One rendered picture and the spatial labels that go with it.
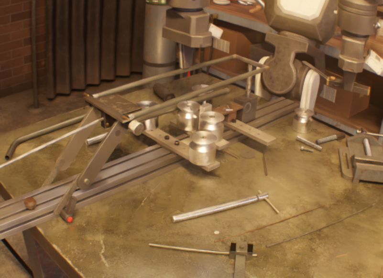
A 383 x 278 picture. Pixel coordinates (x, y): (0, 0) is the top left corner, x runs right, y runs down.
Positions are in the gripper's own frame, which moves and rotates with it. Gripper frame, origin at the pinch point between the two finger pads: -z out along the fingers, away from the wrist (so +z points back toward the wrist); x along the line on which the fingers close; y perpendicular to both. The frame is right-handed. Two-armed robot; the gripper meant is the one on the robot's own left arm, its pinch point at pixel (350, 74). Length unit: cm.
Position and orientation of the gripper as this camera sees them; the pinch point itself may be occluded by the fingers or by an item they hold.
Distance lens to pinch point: 100.7
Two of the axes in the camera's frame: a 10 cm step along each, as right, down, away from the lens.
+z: 0.1, -8.6, -5.1
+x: -4.0, 4.6, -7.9
